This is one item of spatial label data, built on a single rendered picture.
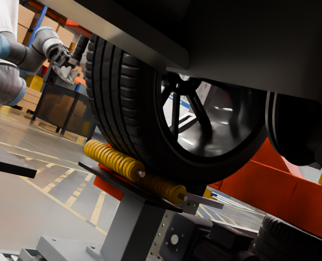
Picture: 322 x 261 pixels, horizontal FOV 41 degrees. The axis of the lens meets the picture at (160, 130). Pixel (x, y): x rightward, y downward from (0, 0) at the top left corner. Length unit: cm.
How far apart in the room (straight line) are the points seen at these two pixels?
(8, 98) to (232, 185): 107
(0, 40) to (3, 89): 26
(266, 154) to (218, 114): 27
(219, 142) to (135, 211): 35
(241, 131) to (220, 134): 7
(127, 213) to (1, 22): 104
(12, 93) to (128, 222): 100
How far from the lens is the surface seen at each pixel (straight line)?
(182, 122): 154
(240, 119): 145
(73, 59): 151
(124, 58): 105
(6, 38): 188
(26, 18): 1185
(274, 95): 98
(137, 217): 125
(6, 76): 205
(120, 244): 129
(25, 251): 135
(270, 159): 164
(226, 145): 137
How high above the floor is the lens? 61
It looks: 2 degrees up
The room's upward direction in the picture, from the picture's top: 22 degrees clockwise
